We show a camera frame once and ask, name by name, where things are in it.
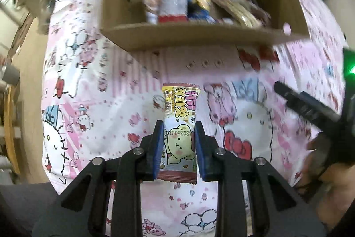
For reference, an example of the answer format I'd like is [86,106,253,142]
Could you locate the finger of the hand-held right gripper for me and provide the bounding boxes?
[274,81,343,127]

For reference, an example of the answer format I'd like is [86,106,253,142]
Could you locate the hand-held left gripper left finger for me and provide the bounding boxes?
[33,120,165,237]

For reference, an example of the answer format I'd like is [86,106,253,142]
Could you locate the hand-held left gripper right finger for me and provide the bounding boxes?
[195,122,327,237]

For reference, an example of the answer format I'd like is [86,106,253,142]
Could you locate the yellow brown snack packet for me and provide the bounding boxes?
[157,83,201,185]

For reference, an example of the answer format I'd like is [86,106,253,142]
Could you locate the clear peanut snack packet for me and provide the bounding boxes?
[226,0,271,29]

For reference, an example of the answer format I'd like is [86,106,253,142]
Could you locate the cardboard box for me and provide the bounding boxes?
[99,0,310,52]

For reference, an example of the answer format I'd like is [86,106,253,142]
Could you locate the blue yellow snack packet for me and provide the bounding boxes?
[188,0,218,24]

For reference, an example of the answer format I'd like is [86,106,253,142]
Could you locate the white red cookie snack packet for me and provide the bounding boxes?
[139,0,163,24]

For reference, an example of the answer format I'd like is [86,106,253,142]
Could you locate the person's right hand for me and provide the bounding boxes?
[301,133,355,200]

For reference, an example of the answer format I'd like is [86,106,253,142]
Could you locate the pink printed bed sheet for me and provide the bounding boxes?
[41,0,348,237]

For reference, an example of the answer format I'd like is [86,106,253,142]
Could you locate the yellow wooden furniture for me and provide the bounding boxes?
[4,84,23,176]

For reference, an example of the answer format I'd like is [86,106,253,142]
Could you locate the grey cup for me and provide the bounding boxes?
[1,63,21,85]

